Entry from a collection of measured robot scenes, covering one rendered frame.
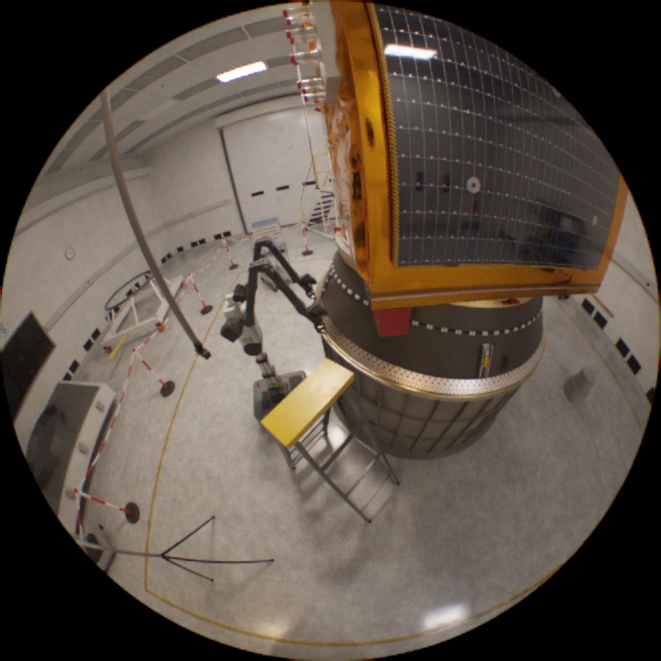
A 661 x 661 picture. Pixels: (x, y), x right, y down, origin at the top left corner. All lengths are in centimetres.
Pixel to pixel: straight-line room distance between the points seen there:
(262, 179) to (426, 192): 872
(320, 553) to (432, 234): 237
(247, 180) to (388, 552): 1007
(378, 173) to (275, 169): 850
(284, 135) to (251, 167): 171
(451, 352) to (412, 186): 90
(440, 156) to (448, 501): 244
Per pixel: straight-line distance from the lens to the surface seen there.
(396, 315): 91
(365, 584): 239
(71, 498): 443
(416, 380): 133
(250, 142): 938
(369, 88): 71
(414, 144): 66
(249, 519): 252
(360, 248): 76
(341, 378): 93
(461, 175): 73
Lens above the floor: 228
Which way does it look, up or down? 42 degrees down
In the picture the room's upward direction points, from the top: 9 degrees counter-clockwise
